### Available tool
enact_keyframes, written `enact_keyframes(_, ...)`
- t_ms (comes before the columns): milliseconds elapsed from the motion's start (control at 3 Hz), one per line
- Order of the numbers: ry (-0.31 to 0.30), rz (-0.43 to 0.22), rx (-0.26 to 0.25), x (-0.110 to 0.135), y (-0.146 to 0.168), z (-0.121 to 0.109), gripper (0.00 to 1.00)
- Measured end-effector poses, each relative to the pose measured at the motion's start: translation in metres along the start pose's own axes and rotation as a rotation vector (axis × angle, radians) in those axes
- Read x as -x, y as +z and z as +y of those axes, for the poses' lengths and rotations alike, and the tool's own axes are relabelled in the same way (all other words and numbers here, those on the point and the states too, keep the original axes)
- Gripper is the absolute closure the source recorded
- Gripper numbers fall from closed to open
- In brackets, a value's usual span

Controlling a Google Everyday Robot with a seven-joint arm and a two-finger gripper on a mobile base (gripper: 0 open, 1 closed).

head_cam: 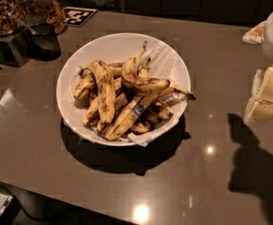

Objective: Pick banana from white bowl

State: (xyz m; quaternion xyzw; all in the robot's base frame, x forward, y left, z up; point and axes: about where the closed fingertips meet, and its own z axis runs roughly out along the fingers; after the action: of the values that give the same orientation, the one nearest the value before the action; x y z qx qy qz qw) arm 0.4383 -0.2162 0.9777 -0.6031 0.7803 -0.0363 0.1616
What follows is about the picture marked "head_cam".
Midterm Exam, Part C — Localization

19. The curved spotted top banana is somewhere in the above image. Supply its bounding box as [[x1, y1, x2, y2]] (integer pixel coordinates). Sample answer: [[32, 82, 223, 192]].
[[121, 41, 170, 96]]

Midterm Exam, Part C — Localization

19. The small banana lower right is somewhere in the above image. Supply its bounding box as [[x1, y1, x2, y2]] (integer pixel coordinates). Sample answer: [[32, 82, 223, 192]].
[[148, 101, 174, 119]]

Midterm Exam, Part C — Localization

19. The black white marker tag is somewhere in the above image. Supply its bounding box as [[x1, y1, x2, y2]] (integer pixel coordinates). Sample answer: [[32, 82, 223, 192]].
[[64, 7, 97, 27]]

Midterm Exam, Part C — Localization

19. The brown banana far left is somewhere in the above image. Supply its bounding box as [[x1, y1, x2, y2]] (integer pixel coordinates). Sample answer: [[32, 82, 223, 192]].
[[74, 73, 96, 100]]

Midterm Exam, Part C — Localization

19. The spotted banana left centre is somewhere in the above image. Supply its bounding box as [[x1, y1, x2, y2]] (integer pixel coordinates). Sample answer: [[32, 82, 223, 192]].
[[83, 60, 115, 125]]

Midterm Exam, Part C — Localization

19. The glass jar of nuts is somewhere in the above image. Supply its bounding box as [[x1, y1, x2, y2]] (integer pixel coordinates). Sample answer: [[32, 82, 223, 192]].
[[19, 0, 67, 34]]

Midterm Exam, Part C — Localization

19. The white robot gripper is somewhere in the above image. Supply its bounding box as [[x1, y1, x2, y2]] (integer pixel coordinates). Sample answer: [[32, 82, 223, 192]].
[[242, 12, 273, 127]]

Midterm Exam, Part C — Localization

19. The white ceramic bowl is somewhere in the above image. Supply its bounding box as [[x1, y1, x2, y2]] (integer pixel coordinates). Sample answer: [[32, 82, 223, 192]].
[[55, 32, 191, 147]]

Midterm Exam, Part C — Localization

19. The black scoop cup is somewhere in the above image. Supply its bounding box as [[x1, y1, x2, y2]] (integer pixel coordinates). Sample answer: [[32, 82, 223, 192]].
[[7, 11, 61, 61]]

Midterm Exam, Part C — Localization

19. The long banana with sticker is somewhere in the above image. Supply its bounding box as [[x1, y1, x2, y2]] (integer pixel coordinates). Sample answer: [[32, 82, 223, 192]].
[[104, 81, 196, 141]]

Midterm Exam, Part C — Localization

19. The banana under left centre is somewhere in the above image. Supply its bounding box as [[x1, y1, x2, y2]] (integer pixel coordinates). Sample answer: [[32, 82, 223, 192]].
[[83, 97, 99, 128]]

